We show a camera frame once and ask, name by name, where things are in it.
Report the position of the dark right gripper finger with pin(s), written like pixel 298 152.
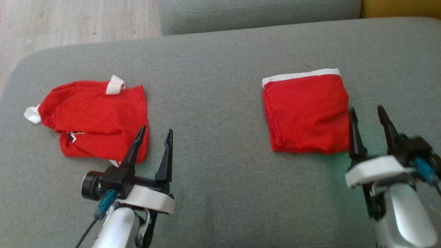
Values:
pixel 389 134
pixel 356 141

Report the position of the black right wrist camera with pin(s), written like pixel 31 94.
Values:
pixel 418 148

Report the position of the yellow object behind sofa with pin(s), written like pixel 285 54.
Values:
pixel 399 7

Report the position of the grey sofa back cushion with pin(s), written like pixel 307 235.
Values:
pixel 258 13

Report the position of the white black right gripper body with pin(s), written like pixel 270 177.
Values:
pixel 375 170

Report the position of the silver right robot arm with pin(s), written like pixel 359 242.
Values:
pixel 403 220

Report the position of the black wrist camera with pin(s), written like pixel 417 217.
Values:
pixel 418 148
pixel 106 181

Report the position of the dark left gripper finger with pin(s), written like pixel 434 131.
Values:
pixel 166 158
pixel 134 148

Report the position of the red shorts white waistband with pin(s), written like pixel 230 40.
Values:
pixel 306 113

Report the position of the red Bulls 23 jersey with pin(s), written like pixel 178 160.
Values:
pixel 96 120

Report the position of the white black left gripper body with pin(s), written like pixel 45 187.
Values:
pixel 151 199

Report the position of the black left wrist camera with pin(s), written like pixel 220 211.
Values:
pixel 106 181

